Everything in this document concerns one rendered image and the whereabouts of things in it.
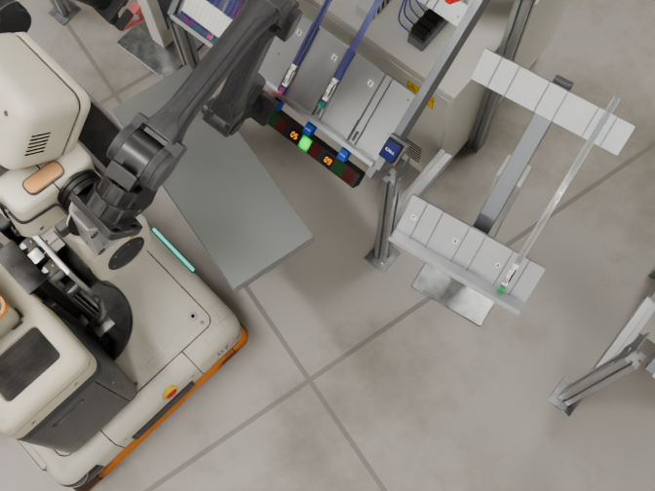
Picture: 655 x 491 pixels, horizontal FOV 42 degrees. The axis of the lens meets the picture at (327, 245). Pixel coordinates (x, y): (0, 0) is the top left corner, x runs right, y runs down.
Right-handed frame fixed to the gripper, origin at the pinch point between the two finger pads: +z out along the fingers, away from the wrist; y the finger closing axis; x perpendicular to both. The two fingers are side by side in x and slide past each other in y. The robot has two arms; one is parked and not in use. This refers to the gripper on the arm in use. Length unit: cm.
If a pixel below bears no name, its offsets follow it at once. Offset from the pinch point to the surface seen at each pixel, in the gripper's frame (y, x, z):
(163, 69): 65, 43, 58
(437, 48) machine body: -20.8, -24.0, 35.8
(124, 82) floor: 72, 52, 50
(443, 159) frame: -36, 5, 49
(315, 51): -3.7, -16.1, 1.6
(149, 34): 78, 37, 63
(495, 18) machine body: -28, -36, 48
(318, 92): -9.4, -8.1, 1.4
